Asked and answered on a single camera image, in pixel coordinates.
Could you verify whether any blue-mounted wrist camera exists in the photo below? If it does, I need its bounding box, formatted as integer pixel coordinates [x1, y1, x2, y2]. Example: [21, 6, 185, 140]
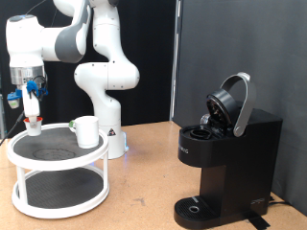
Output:
[6, 88, 24, 110]

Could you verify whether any white two-tier turntable stand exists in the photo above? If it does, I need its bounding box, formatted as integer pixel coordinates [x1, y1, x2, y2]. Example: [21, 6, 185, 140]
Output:
[5, 123, 110, 220]

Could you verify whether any grey metal edge post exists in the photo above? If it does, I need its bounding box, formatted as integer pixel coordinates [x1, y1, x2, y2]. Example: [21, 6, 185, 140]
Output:
[0, 75, 7, 140]

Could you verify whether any white ceramic mug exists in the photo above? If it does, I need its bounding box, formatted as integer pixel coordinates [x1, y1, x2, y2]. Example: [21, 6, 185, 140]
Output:
[68, 115, 101, 150]

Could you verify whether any white coffee pod red lid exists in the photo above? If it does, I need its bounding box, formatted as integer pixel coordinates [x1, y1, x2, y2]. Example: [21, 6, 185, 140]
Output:
[23, 116, 44, 138]

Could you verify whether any black power cord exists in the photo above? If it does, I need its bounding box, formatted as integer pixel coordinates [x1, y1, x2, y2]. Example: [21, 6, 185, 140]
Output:
[268, 195, 291, 207]

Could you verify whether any silver vertical frame pole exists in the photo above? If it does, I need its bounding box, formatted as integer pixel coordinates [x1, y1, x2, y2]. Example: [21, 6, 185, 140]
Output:
[168, 0, 183, 122]

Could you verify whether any blue cable clip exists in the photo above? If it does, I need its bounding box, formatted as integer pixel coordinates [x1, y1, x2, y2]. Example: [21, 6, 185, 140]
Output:
[25, 80, 49, 99]

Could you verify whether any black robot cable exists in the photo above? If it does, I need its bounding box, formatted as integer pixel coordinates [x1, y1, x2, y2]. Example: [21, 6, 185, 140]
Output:
[0, 0, 59, 148]

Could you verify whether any black Keurig coffee machine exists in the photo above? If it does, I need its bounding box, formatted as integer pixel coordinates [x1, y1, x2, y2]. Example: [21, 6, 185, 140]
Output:
[173, 72, 284, 230]

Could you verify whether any black tape strip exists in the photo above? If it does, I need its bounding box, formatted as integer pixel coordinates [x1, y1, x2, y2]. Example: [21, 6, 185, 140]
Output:
[244, 212, 272, 230]

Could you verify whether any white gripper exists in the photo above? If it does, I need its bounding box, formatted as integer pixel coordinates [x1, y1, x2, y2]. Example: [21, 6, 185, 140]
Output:
[21, 83, 41, 125]

